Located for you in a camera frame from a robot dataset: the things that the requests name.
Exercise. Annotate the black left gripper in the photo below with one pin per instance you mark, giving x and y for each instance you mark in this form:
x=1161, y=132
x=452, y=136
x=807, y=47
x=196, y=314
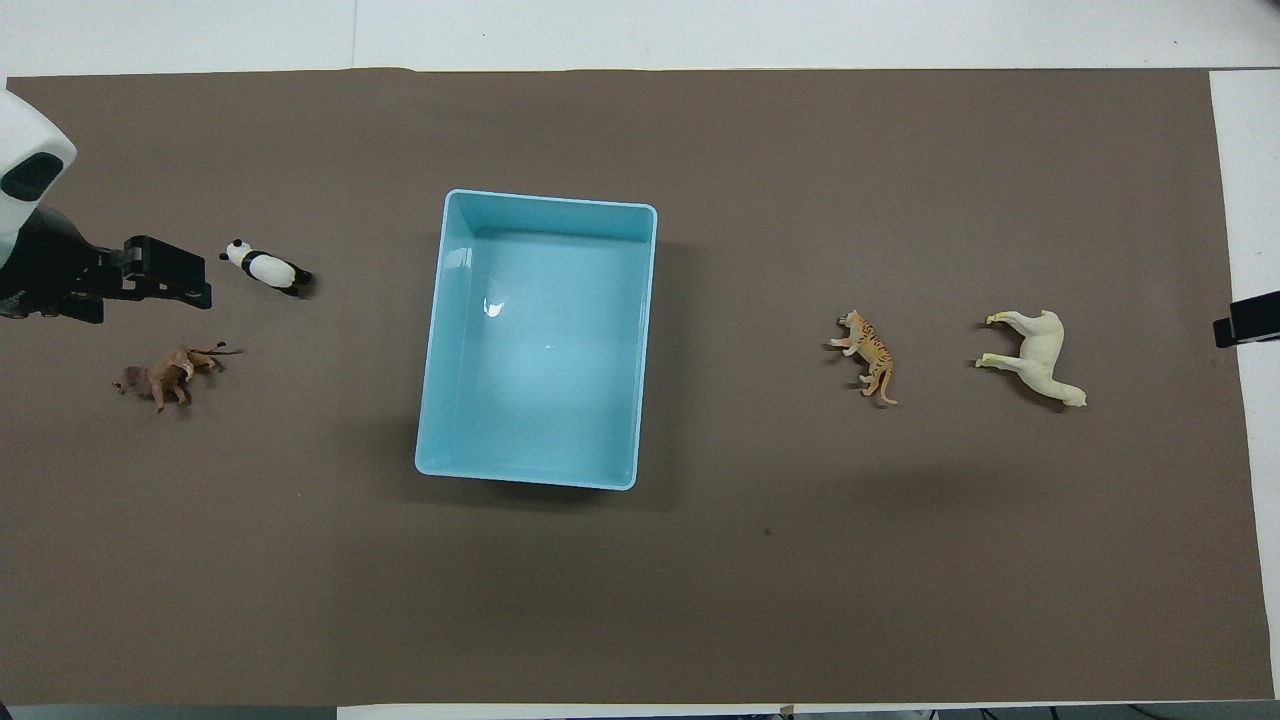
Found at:
x=55, y=270

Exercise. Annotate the black and white panda toy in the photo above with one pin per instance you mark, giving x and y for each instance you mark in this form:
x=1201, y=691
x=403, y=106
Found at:
x=265, y=268

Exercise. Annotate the brown lion toy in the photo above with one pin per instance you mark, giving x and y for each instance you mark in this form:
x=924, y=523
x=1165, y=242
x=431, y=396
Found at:
x=165, y=375

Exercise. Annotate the cream white horse toy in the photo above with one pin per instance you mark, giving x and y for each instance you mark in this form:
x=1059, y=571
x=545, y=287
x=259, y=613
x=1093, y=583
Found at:
x=1040, y=355

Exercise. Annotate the orange striped tiger toy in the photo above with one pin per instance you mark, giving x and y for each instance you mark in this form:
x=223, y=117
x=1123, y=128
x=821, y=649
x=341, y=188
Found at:
x=875, y=355

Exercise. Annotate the light blue plastic storage box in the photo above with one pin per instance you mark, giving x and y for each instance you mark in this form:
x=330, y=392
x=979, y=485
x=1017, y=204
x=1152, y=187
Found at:
x=545, y=350

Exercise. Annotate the brown table mat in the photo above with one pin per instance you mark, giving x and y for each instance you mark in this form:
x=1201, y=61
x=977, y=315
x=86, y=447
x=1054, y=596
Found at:
x=750, y=600

